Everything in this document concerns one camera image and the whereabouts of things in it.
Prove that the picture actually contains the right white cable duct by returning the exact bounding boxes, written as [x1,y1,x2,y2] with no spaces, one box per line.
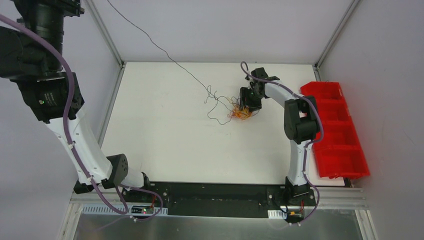
[267,210,287,220]

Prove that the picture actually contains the red plastic bin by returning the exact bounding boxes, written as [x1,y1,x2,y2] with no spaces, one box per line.
[300,81,370,180]

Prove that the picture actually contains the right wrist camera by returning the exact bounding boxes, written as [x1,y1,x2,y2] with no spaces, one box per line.
[244,75,257,89]

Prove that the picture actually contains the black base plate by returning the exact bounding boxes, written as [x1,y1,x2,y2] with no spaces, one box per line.
[122,181,318,219]

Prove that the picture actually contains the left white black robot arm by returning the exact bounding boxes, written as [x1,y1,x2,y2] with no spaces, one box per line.
[0,0,153,203]

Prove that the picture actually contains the left white cable duct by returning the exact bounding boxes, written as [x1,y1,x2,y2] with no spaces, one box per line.
[82,204,168,217]

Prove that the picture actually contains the white cable duct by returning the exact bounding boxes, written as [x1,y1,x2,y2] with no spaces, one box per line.
[267,210,287,220]
[82,204,168,217]

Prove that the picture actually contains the aluminium frame rail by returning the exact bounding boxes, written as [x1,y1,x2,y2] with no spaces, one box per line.
[69,186,369,210]

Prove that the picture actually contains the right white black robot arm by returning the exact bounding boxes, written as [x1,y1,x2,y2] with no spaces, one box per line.
[239,62,323,205]

